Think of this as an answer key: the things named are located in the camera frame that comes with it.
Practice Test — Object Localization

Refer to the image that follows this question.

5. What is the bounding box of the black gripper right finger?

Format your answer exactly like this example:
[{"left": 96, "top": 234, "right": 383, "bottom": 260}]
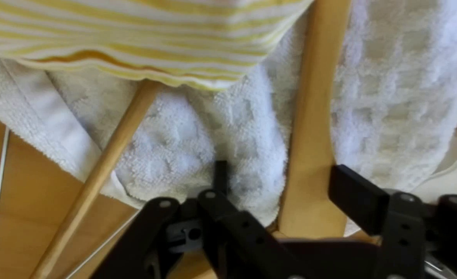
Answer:
[{"left": 329, "top": 163, "right": 457, "bottom": 279}]

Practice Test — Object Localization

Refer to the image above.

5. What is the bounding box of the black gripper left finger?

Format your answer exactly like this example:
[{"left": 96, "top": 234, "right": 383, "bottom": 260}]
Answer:
[{"left": 90, "top": 160, "right": 312, "bottom": 279}]

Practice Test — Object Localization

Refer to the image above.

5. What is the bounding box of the white terry towel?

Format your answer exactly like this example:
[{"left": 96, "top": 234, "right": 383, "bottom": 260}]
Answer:
[{"left": 0, "top": 0, "right": 457, "bottom": 229}]

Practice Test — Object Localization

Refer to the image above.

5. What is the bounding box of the yellow striped cloth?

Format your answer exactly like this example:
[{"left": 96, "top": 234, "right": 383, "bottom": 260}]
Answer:
[{"left": 0, "top": 0, "right": 315, "bottom": 91}]

